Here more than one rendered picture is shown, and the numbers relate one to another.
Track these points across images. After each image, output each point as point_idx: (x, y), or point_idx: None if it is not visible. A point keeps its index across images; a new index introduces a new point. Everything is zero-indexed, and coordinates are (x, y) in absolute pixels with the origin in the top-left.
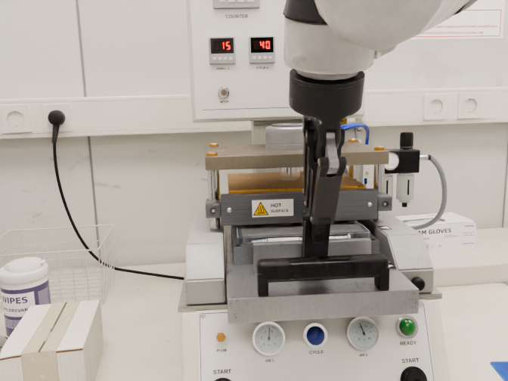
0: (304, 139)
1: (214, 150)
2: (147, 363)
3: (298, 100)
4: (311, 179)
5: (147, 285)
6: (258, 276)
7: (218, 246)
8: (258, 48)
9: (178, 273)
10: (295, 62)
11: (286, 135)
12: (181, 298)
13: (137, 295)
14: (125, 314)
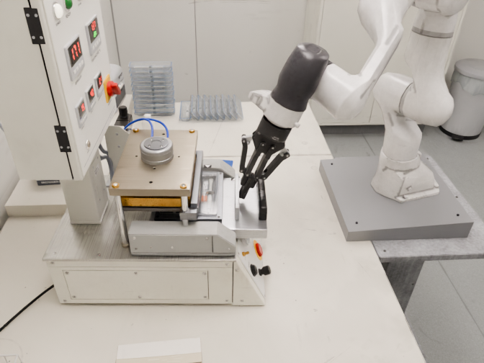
0: (258, 150)
1: (145, 186)
2: (160, 333)
3: (283, 137)
4: (263, 163)
5: (1, 353)
6: (266, 212)
7: (220, 223)
8: (91, 98)
9: None
10: (298, 126)
11: (171, 150)
12: (225, 258)
13: (27, 359)
14: (69, 361)
